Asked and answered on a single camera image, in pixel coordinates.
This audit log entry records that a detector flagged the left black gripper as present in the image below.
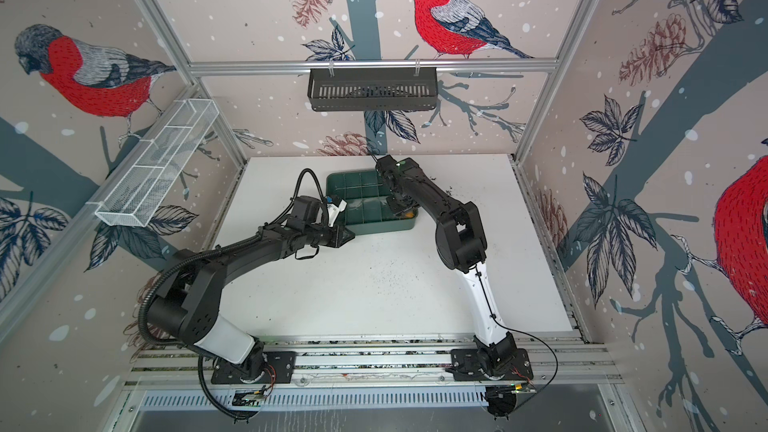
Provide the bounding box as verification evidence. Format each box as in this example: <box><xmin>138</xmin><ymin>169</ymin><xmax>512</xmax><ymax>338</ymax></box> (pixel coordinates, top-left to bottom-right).
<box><xmin>304</xmin><ymin>222</ymin><xmax>357</xmax><ymax>248</ymax></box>

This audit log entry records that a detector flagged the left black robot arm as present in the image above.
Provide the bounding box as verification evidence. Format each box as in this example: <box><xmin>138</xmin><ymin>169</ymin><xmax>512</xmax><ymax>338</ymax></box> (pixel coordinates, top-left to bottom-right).
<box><xmin>137</xmin><ymin>196</ymin><xmax>355</xmax><ymax>381</ymax></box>

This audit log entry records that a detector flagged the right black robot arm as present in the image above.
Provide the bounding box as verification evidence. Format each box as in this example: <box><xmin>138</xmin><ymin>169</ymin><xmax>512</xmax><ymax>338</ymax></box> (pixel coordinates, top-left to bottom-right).
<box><xmin>375</xmin><ymin>155</ymin><xmax>518</xmax><ymax>380</ymax></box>

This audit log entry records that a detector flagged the green compartment tray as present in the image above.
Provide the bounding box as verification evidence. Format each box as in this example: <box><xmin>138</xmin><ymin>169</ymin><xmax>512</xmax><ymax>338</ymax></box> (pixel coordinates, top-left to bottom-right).
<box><xmin>326</xmin><ymin>169</ymin><xmax>418</xmax><ymax>236</ymax></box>

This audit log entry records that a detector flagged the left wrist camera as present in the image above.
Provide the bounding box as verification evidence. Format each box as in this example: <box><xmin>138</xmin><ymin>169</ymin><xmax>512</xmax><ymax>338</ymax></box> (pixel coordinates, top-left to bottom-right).
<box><xmin>286</xmin><ymin>196</ymin><xmax>347</xmax><ymax>230</ymax></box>

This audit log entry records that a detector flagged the black hanging wire basket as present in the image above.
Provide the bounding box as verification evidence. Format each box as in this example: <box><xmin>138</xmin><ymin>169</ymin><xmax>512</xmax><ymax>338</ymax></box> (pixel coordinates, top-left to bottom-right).
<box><xmin>307</xmin><ymin>67</ymin><xmax>438</xmax><ymax>112</ymax></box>

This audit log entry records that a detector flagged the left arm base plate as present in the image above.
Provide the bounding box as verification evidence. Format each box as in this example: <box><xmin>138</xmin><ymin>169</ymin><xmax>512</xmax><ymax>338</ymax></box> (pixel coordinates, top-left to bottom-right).
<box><xmin>211</xmin><ymin>351</ymin><xmax>297</xmax><ymax>385</ymax></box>

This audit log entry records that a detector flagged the horizontal aluminium frame bar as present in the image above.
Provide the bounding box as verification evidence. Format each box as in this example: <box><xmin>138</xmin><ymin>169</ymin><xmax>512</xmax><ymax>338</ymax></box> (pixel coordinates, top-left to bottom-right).
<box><xmin>187</xmin><ymin>58</ymin><xmax>560</xmax><ymax>77</ymax></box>

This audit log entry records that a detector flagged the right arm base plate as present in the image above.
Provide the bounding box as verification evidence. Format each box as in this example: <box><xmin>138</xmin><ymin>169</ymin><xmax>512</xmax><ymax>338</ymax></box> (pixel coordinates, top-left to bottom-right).
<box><xmin>446</xmin><ymin>349</ymin><xmax>533</xmax><ymax>382</ymax></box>

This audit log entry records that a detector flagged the white mesh wall shelf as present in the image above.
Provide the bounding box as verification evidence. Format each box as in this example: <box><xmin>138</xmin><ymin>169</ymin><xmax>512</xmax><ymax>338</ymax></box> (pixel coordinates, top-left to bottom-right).
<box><xmin>95</xmin><ymin>98</ymin><xmax>219</xmax><ymax>227</ymax></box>

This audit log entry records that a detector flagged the left base black cable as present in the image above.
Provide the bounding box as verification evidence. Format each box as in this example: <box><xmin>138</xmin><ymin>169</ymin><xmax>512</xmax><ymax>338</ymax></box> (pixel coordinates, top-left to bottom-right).
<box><xmin>196</xmin><ymin>352</ymin><xmax>265</xmax><ymax>422</ymax></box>

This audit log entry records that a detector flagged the base black cable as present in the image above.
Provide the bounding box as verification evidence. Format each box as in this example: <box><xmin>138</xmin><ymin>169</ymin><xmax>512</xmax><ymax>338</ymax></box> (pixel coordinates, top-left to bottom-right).
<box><xmin>196</xmin><ymin>352</ymin><xmax>265</xmax><ymax>422</ymax></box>
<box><xmin>473</xmin><ymin>263</ymin><xmax>560</xmax><ymax>420</ymax></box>

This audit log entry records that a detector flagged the right base black cable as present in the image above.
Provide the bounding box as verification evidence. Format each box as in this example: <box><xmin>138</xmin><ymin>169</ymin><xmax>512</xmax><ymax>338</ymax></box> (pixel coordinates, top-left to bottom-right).
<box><xmin>473</xmin><ymin>263</ymin><xmax>560</xmax><ymax>420</ymax></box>

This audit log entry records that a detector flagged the aluminium mounting rail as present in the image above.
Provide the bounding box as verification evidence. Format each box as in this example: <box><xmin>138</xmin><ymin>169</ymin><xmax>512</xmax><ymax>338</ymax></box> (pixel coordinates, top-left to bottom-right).
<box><xmin>125</xmin><ymin>335</ymin><xmax>623</xmax><ymax>388</ymax></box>

